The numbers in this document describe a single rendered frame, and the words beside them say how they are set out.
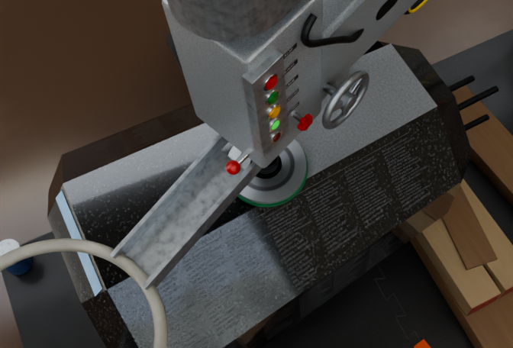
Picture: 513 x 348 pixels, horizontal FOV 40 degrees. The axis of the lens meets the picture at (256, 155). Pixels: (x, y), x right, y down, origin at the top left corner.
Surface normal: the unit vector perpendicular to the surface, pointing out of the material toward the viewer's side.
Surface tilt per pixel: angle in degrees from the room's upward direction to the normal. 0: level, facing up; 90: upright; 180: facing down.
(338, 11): 4
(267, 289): 45
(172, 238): 8
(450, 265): 0
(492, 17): 0
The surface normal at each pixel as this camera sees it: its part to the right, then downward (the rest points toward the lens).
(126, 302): 0.29, 0.22
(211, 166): -0.18, -0.34
